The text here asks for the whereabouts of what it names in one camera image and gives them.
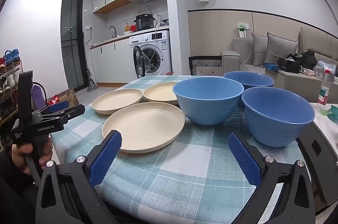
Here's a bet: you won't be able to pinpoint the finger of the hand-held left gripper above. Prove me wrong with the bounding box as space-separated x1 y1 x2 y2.
37 104 86 124
37 101 71 116

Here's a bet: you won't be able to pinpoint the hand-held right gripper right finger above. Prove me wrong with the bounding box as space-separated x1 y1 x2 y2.
229 132 316 224

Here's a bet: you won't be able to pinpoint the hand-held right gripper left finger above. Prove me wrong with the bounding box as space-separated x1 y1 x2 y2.
35 130 122 224

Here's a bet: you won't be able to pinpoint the cream round plate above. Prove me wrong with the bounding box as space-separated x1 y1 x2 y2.
92 88 143 115
102 102 186 153
143 82 183 105

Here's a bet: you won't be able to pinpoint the blue bowl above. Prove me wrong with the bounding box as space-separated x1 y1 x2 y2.
223 71 274 91
173 77 244 126
241 87 315 148

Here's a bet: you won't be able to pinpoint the person's left forearm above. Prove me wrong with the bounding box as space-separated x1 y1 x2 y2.
0 150 40 224

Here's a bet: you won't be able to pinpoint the person's left hand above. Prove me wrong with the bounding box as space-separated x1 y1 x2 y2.
12 140 53 175

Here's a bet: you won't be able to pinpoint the cardboard box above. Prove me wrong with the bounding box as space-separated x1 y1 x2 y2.
46 88 80 108

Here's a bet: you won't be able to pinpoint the purple bag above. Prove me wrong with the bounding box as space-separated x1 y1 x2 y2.
31 85 46 111

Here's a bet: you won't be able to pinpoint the floor mop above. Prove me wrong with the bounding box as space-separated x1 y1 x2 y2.
84 31 99 92

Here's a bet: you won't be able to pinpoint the shoe rack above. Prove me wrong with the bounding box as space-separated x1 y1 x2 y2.
0 49 24 127

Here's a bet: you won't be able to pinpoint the dark glass door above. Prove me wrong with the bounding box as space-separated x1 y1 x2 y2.
61 0 89 92

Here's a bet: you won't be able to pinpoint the white kitchen counter cabinets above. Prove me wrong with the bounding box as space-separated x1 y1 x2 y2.
90 29 169 84

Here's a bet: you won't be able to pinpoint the teal checked tablecloth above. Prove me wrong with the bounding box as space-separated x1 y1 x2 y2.
50 75 315 223

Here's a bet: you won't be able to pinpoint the black grey chair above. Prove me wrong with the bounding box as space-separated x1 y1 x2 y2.
297 121 338 214

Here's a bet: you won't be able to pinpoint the marble side table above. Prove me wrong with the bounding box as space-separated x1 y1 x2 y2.
309 102 338 153

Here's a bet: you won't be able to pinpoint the beige side cabinet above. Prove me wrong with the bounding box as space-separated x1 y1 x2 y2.
265 68 325 103

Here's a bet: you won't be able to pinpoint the blue plastic bag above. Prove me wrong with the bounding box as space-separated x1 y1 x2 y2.
263 62 280 71

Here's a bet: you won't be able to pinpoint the teal plastic container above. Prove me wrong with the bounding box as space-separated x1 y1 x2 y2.
321 105 338 123

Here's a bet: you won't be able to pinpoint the white washing machine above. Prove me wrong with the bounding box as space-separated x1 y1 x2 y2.
129 30 172 79

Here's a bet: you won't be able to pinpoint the beige sofa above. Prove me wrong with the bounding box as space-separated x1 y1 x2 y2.
222 26 338 77

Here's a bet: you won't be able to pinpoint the clear plastic bottle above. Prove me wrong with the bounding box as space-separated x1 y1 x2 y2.
317 69 334 111

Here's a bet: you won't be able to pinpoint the grey cushion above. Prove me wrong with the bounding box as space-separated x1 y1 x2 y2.
251 33 270 67
264 33 299 65

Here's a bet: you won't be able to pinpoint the black pressure cooker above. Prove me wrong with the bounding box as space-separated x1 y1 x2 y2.
135 13 155 30

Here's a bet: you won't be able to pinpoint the black clothing pile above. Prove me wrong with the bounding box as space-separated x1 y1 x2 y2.
286 51 317 69

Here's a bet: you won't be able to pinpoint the black cable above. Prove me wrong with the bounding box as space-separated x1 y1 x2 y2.
33 82 47 103

